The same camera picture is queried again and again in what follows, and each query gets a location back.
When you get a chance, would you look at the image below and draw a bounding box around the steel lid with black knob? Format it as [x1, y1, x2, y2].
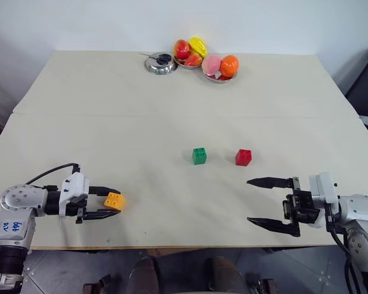
[144, 51, 177, 75]

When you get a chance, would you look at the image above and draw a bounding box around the red toy peach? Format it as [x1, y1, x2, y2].
[183, 51, 204, 67]

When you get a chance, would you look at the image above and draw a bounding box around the steel bowl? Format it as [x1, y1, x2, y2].
[202, 67, 239, 84]
[172, 54, 205, 70]

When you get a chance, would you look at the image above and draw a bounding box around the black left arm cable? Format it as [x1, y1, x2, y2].
[25, 162, 82, 186]

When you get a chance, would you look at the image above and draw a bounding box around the pink toy peach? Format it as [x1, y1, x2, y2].
[201, 55, 223, 78]

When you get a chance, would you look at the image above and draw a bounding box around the red yellow toy apple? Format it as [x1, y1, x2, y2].
[174, 39, 192, 61]

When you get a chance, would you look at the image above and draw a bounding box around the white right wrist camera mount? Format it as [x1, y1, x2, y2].
[307, 171, 342, 229]

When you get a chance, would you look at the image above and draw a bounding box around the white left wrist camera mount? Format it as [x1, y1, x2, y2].
[58, 171, 90, 217]

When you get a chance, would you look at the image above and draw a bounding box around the green studded toy cube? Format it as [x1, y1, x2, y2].
[191, 147, 208, 166]

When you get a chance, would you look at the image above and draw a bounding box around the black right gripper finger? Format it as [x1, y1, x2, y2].
[246, 176, 294, 189]
[247, 216, 301, 238]

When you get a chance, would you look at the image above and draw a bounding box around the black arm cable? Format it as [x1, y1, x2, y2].
[25, 162, 82, 186]
[326, 204, 362, 294]

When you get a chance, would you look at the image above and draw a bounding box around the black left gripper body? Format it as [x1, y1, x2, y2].
[66, 195, 91, 225]

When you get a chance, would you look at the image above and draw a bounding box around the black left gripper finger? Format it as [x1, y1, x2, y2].
[88, 185, 121, 197]
[83, 209, 122, 222]

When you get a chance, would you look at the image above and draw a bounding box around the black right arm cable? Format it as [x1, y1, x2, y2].
[326, 204, 362, 294]

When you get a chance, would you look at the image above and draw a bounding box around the red studded toy cube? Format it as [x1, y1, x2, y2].
[235, 148, 253, 167]

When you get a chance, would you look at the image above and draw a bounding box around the yellow studded toy cube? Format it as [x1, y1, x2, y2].
[103, 192, 126, 212]

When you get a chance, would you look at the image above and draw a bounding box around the yellow toy pepper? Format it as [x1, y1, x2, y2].
[188, 36, 209, 58]

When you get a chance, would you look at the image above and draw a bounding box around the orange toy fruit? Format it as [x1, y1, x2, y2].
[220, 55, 240, 78]

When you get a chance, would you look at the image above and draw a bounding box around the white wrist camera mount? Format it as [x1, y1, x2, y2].
[58, 171, 90, 217]
[307, 171, 342, 229]

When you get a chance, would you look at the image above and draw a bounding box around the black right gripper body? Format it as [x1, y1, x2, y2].
[282, 176, 321, 227]

